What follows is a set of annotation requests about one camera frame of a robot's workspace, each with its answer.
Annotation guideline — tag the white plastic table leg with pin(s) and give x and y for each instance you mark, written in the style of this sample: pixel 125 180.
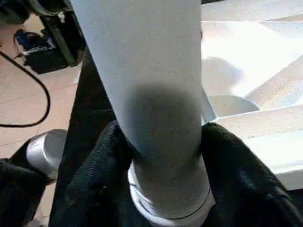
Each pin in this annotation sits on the white plastic table leg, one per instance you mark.
pixel 151 71

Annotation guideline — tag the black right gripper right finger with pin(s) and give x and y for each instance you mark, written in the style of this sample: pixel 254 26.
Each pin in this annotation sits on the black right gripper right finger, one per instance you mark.
pixel 251 189

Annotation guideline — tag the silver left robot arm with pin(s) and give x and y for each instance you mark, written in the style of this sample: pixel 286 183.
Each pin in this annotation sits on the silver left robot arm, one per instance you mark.
pixel 45 151

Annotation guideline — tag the white plastic table top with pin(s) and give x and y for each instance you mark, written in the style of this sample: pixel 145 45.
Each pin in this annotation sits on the white plastic table top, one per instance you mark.
pixel 255 61

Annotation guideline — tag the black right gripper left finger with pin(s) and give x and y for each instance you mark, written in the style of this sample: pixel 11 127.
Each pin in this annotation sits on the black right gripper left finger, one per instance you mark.
pixel 94 189

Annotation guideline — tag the black floor equipment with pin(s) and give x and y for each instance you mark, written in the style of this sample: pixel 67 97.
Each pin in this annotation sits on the black floor equipment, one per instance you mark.
pixel 45 45

